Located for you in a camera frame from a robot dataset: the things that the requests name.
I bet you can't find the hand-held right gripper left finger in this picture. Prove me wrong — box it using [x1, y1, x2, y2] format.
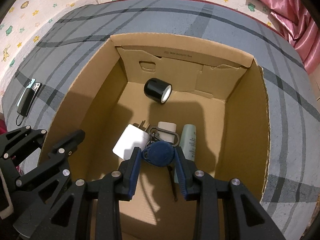
[40, 146, 142, 240]

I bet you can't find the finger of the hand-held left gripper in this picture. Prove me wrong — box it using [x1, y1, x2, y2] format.
[15, 129, 86, 206]
[0, 126, 47, 161]

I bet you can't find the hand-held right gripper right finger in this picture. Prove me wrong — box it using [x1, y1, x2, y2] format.
[174, 147, 286, 240]

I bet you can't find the blue round key fob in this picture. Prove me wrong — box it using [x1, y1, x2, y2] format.
[141, 141, 176, 168]

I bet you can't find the large white charger plug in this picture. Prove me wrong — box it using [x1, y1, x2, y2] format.
[112, 121, 151, 161]

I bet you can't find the teal tube bottle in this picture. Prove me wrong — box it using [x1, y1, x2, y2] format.
[174, 124, 198, 183]

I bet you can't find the metal carabiner keychain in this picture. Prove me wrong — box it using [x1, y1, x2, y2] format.
[146, 126, 181, 148]

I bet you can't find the small white charger plug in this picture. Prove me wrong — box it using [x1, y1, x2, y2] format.
[157, 121, 178, 146]

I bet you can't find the cardboard box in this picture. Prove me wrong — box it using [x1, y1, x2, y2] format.
[37, 33, 272, 240]

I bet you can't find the black cylindrical lamp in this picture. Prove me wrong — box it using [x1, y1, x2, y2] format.
[143, 78, 173, 105]

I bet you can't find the black power bank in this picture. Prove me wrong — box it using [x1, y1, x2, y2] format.
[17, 89, 33, 117]

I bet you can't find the smartphone with clear case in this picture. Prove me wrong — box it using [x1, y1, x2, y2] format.
[31, 82, 42, 96]

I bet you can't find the teal smartphone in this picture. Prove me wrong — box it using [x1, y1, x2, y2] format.
[16, 79, 36, 107]

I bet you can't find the pink satin curtain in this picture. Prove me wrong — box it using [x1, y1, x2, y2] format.
[252, 0, 320, 75]

